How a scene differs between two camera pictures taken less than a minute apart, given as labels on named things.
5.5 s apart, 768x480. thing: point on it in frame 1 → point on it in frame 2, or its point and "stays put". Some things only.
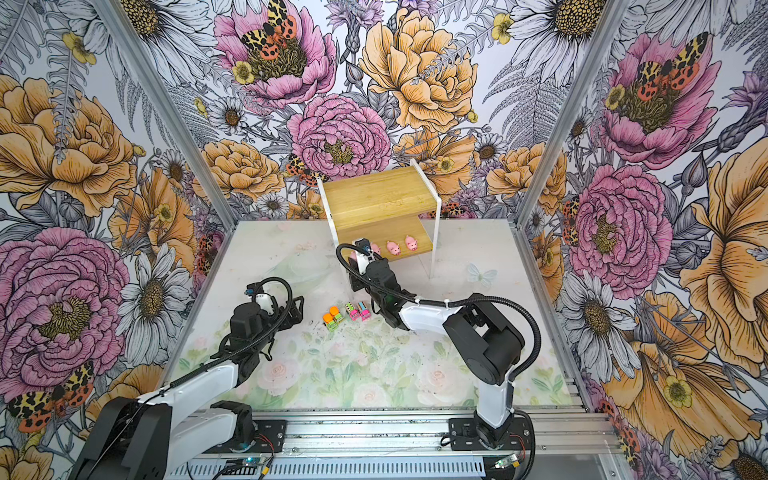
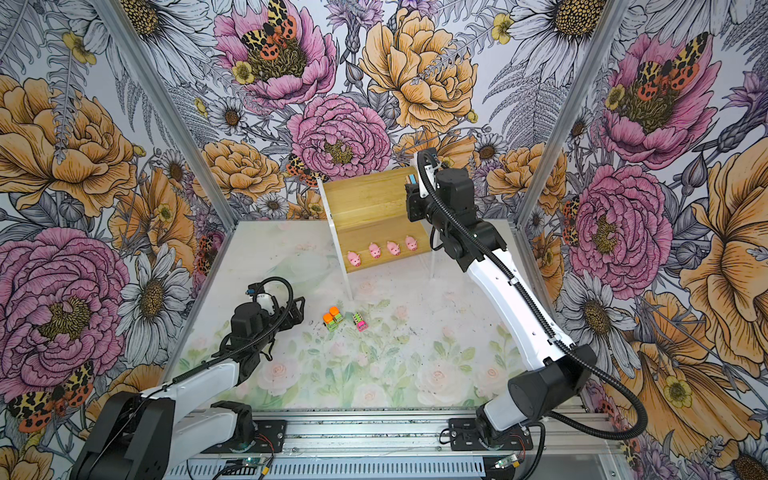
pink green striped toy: x=354 y=314 → x=359 y=322
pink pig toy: x=411 y=243 stays put
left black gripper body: x=271 y=322 stays put
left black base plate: x=269 y=437 stays put
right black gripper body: x=359 y=281 → x=426 y=207
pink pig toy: x=394 y=248 stays put
